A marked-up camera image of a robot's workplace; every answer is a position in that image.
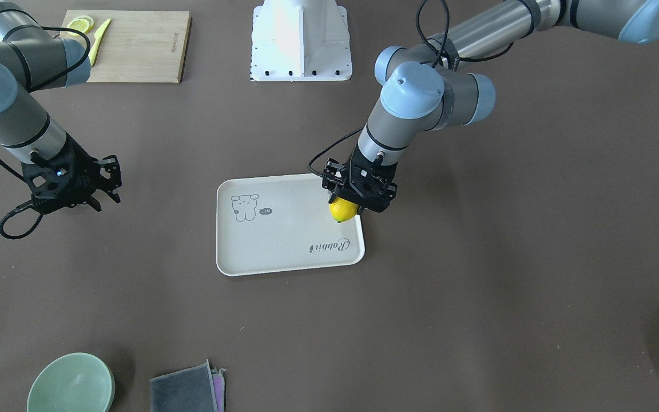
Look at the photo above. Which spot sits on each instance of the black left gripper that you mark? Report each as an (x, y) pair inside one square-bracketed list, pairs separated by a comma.
[(332, 172)]

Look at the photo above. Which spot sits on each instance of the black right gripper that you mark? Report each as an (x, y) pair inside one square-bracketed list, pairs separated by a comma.
[(82, 165)]

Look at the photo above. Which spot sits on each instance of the yellow lemon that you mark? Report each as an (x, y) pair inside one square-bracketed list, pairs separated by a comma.
[(343, 210)]

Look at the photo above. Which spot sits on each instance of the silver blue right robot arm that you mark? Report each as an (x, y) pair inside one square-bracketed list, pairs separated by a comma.
[(32, 60)]

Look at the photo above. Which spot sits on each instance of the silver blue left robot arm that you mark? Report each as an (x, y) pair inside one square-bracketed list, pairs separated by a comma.
[(429, 86)]

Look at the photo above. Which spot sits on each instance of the cream rectangular tray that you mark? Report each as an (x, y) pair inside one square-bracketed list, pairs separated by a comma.
[(281, 223)]

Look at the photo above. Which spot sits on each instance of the wooden cutting board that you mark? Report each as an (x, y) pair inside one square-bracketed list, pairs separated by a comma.
[(138, 46)]

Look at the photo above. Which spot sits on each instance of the yellow plastic knife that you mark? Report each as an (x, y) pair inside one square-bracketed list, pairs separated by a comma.
[(98, 37)]

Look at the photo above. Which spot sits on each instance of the lemon slice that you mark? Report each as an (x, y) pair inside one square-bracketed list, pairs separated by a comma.
[(81, 23)]

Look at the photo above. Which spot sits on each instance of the mint green bowl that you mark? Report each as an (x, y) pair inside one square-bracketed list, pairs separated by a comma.
[(73, 382)]

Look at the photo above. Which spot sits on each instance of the grey folded cloth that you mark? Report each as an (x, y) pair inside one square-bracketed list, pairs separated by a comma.
[(200, 388)]

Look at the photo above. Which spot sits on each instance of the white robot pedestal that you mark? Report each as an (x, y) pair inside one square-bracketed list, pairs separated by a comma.
[(305, 41)]

